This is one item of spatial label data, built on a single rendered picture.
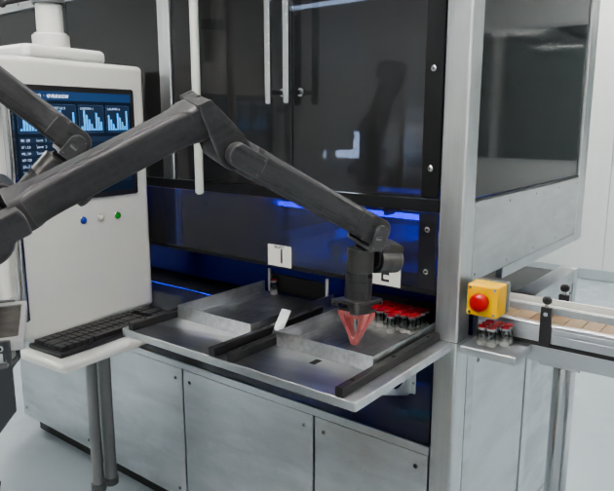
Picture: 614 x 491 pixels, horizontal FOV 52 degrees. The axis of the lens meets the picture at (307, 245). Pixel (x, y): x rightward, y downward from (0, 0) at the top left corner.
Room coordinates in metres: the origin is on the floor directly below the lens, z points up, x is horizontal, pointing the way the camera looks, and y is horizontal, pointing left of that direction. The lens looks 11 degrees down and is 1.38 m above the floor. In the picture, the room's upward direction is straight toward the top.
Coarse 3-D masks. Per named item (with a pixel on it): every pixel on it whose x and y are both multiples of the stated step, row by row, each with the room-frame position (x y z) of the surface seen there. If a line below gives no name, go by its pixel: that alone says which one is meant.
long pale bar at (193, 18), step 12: (192, 0) 1.80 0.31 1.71; (192, 12) 1.80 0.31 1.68; (192, 24) 1.80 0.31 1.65; (192, 36) 1.80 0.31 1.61; (192, 48) 1.80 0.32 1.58; (192, 60) 1.80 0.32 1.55; (192, 72) 1.80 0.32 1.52; (192, 84) 1.80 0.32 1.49; (204, 180) 1.81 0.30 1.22; (216, 180) 1.85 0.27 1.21
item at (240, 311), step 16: (240, 288) 1.76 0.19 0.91; (256, 288) 1.81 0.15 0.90; (192, 304) 1.61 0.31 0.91; (208, 304) 1.66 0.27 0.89; (224, 304) 1.69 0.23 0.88; (240, 304) 1.69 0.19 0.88; (256, 304) 1.69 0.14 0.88; (272, 304) 1.69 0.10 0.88; (288, 304) 1.69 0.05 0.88; (304, 304) 1.58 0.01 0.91; (320, 304) 1.63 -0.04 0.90; (192, 320) 1.54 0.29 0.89; (208, 320) 1.51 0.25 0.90; (224, 320) 1.47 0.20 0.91; (240, 320) 1.55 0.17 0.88; (256, 320) 1.55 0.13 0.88; (272, 320) 1.48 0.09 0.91
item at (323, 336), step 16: (304, 320) 1.45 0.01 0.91; (320, 320) 1.49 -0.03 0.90; (336, 320) 1.55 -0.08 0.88; (288, 336) 1.34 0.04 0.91; (304, 336) 1.42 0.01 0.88; (320, 336) 1.42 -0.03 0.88; (336, 336) 1.42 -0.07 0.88; (368, 336) 1.42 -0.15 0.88; (384, 336) 1.42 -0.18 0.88; (400, 336) 1.42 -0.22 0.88; (416, 336) 1.35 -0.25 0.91; (304, 352) 1.32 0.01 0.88; (320, 352) 1.29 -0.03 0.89; (336, 352) 1.26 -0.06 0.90; (352, 352) 1.24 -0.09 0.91; (368, 352) 1.32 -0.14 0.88; (384, 352) 1.24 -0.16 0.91
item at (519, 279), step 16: (160, 272) 2.17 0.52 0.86; (176, 272) 2.17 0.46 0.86; (528, 272) 2.17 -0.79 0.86; (544, 272) 2.17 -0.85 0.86; (192, 288) 1.95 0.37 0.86; (208, 288) 1.95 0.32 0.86; (224, 288) 1.95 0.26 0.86; (512, 288) 1.95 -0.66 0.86; (48, 432) 2.61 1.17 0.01; (80, 448) 2.46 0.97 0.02; (144, 480) 2.19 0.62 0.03
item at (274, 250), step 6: (270, 246) 1.72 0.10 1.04; (276, 246) 1.71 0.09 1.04; (282, 246) 1.69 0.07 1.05; (288, 246) 1.68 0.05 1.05; (270, 252) 1.72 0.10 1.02; (276, 252) 1.71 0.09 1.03; (288, 252) 1.68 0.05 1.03; (270, 258) 1.72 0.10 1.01; (276, 258) 1.71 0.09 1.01; (288, 258) 1.68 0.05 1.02; (270, 264) 1.72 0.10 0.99; (276, 264) 1.71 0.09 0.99; (282, 264) 1.69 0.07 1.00; (288, 264) 1.68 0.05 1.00
